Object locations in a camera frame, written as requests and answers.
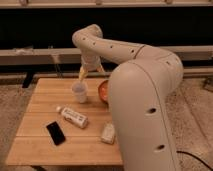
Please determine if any wooden folding table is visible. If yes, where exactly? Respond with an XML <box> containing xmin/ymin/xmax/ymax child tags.
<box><xmin>6</xmin><ymin>78</ymin><xmax>122</xmax><ymax>166</ymax></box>

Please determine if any black smartphone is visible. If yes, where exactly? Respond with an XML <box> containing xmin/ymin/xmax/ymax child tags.
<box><xmin>46</xmin><ymin>122</ymin><xmax>66</xmax><ymax>145</ymax></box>

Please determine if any white plastic bottle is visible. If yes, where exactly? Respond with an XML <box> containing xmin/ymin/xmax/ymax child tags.
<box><xmin>56</xmin><ymin>106</ymin><xmax>88</xmax><ymax>129</ymax></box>

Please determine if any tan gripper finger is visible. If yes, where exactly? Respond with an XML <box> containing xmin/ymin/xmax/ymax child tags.
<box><xmin>79</xmin><ymin>66</ymin><xmax>88</xmax><ymax>82</ymax></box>
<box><xmin>97</xmin><ymin>65</ymin><xmax>106</xmax><ymax>76</ymax></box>

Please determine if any black cable on floor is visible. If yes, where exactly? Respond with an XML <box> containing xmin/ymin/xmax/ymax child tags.
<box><xmin>176</xmin><ymin>150</ymin><xmax>213</xmax><ymax>171</ymax></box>

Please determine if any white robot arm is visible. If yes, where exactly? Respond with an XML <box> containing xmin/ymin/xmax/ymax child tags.
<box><xmin>72</xmin><ymin>24</ymin><xmax>183</xmax><ymax>171</ymax></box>

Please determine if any orange bowl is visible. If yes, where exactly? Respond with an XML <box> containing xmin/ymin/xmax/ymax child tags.
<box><xmin>98</xmin><ymin>80</ymin><xmax>108</xmax><ymax>103</ymax></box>

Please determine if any translucent plastic cup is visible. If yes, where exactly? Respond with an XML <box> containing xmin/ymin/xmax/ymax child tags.
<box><xmin>71</xmin><ymin>81</ymin><xmax>87</xmax><ymax>103</ymax></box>

